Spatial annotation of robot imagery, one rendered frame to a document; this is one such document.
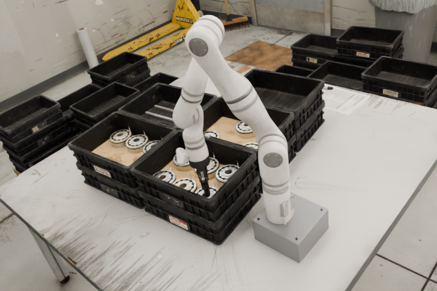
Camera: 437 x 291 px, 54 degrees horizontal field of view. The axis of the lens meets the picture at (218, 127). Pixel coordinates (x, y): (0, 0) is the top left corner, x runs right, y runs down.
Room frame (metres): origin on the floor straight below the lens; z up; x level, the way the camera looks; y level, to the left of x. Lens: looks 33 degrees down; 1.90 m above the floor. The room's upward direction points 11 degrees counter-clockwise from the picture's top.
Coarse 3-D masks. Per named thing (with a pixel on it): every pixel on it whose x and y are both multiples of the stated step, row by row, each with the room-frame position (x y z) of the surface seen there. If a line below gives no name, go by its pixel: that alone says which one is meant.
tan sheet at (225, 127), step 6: (222, 120) 1.71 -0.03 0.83; (228, 120) 1.70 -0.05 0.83; (234, 120) 1.69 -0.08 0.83; (216, 126) 1.67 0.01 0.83; (222, 126) 1.66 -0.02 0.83; (228, 126) 1.65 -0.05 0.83; (234, 126) 1.64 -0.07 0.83; (222, 132) 1.61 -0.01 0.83; (228, 132) 1.61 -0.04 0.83; (234, 132) 1.60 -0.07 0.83; (222, 138) 1.56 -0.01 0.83; (228, 138) 1.55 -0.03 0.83; (234, 138) 1.55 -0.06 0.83; (240, 138) 1.54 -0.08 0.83; (246, 138) 1.53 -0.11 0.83; (252, 138) 1.52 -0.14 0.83
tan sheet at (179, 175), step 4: (172, 160) 1.47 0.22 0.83; (168, 164) 1.45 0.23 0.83; (172, 164) 1.44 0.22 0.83; (220, 164) 1.38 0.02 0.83; (164, 168) 1.43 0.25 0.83; (168, 168) 1.42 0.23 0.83; (172, 168) 1.42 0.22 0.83; (176, 172) 1.38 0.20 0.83; (180, 172) 1.38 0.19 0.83; (184, 172) 1.38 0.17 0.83; (188, 172) 1.37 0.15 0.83; (192, 172) 1.37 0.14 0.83; (176, 176) 1.36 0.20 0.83; (180, 176) 1.36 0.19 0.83; (184, 176) 1.35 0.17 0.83; (188, 176) 1.35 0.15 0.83; (192, 176) 1.34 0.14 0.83; (196, 180) 1.31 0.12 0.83; (212, 180) 1.29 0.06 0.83; (200, 184) 1.28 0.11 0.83; (212, 184) 1.27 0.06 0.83; (216, 184) 1.26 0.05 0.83
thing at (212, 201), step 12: (180, 132) 1.52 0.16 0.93; (228, 144) 1.37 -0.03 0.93; (252, 156) 1.27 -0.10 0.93; (132, 168) 1.33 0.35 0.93; (240, 168) 1.21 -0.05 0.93; (144, 180) 1.27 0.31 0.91; (156, 180) 1.23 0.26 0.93; (228, 180) 1.16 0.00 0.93; (180, 192) 1.15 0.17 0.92; (192, 192) 1.13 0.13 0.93; (216, 192) 1.11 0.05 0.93; (204, 204) 1.08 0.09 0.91
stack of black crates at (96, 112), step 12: (120, 84) 2.82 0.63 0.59; (96, 96) 2.76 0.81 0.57; (108, 96) 2.82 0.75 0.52; (120, 96) 2.84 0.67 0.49; (132, 96) 2.62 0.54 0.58; (72, 108) 2.59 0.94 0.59; (84, 108) 2.68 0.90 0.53; (96, 108) 2.72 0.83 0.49; (108, 108) 2.49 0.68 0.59; (84, 120) 2.53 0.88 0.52; (96, 120) 2.43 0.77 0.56
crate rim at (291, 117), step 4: (220, 96) 1.76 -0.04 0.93; (216, 100) 1.74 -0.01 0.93; (212, 104) 1.71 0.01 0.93; (204, 108) 1.68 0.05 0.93; (268, 108) 1.58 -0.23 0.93; (272, 108) 1.57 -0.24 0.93; (276, 108) 1.56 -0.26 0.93; (284, 112) 1.53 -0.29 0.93; (288, 112) 1.52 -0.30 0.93; (292, 112) 1.51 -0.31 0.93; (288, 116) 1.49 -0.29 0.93; (292, 116) 1.49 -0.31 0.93; (284, 120) 1.46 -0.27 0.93; (288, 120) 1.46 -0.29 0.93; (292, 120) 1.49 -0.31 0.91; (280, 124) 1.44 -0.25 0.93; (284, 124) 1.44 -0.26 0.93; (288, 124) 1.46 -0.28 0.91; (280, 128) 1.41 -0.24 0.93; (284, 128) 1.44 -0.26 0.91; (212, 136) 1.44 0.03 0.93; (220, 140) 1.41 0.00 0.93; (224, 140) 1.40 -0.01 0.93; (232, 144) 1.36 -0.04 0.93; (236, 144) 1.36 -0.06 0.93; (240, 144) 1.36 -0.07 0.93; (248, 148) 1.32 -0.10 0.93; (252, 148) 1.32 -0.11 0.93; (256, 152) 1.29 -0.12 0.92; (256, 156) 1.29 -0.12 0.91
